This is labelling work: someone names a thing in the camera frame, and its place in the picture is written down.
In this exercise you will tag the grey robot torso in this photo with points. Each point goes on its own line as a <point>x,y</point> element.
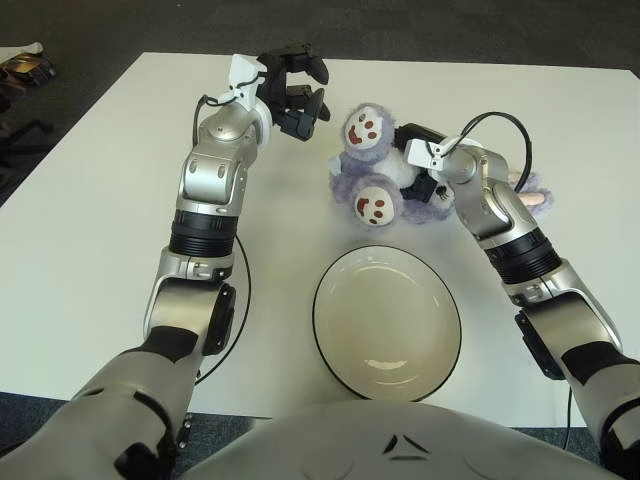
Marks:
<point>350,440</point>

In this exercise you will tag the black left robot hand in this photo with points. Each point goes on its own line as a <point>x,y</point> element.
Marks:
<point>272,85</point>

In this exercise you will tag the dark box with gold print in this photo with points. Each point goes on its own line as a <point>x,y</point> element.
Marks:
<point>25,72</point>

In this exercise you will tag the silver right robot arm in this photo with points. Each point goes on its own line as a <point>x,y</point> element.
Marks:
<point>500,210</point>

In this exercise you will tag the black office chair base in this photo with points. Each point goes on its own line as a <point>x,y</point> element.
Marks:
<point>20,140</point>

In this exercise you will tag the white paper sheet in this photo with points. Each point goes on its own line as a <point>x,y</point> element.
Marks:
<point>15,49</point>

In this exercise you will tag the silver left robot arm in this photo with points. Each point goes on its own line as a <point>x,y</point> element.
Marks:
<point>215,175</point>

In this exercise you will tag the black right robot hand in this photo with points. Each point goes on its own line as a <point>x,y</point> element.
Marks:
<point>420,132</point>

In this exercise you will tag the purple plush bunny doll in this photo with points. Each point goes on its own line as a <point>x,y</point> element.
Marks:
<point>367,127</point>

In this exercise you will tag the white plate with black rim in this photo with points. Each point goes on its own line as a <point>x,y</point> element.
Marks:
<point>385,325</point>

